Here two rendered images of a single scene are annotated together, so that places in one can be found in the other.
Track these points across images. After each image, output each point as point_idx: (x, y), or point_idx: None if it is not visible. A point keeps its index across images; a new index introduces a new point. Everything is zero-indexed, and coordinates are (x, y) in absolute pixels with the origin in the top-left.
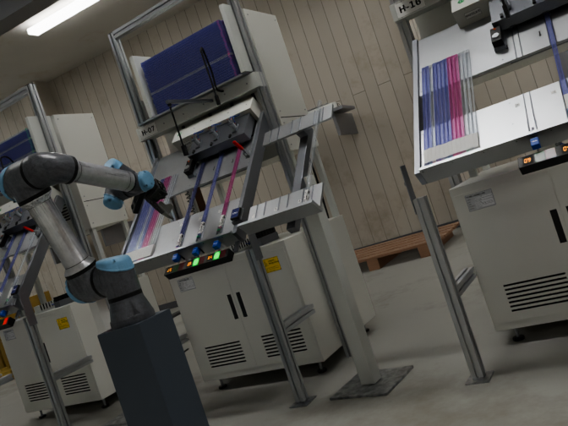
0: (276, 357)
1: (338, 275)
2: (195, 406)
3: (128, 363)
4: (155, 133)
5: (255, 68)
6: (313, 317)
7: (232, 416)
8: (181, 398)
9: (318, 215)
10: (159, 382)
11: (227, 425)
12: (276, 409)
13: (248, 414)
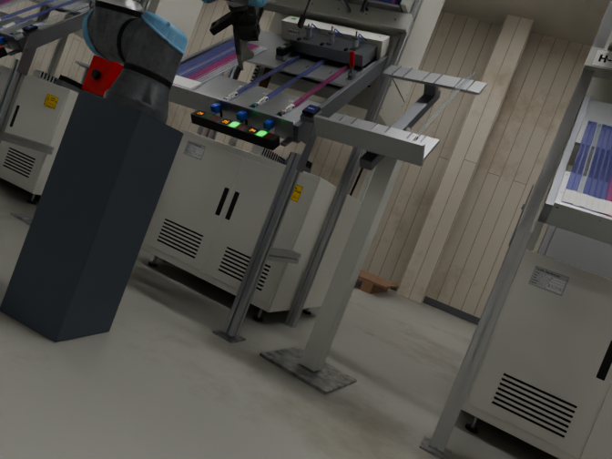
0: (226, 275)
1: (362, 245)
2: (127, 257)
3: (90, 147)
4: (271, 2)
5: (413, 14)
6: (290, 266)
7: (147, 297)
8: (119, 235)
9: (391, 174)
10: (111, 196)
11: (137, 302)
12: (198, 323)
13: (165, 307)
